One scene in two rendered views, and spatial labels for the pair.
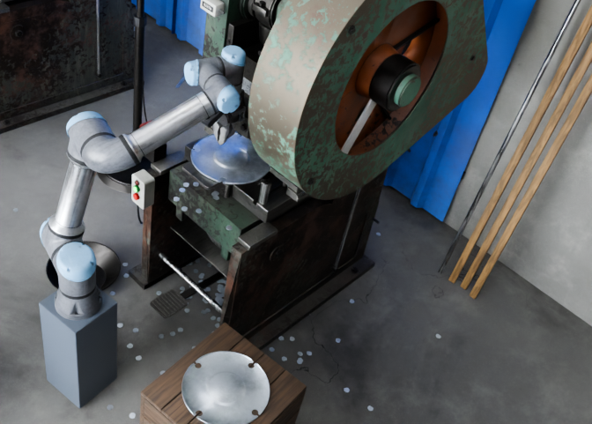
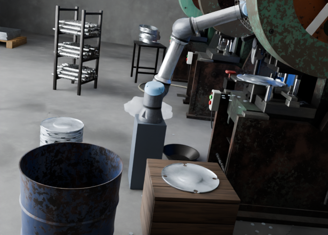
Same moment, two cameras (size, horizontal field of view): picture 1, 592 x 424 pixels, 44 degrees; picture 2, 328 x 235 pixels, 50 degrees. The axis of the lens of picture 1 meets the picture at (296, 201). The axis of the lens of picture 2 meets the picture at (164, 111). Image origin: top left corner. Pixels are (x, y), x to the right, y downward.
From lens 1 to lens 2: 1.60 m
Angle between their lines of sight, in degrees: 48
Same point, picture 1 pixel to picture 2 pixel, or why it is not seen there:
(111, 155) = (181, 21)
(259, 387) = (209, 185)
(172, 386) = (163, 164)
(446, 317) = not seen: outside the picture
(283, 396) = (220, 195)
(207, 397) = (176, 174)
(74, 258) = (153, 84)
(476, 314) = not seen: outside the picture
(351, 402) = not seen: outside the picture
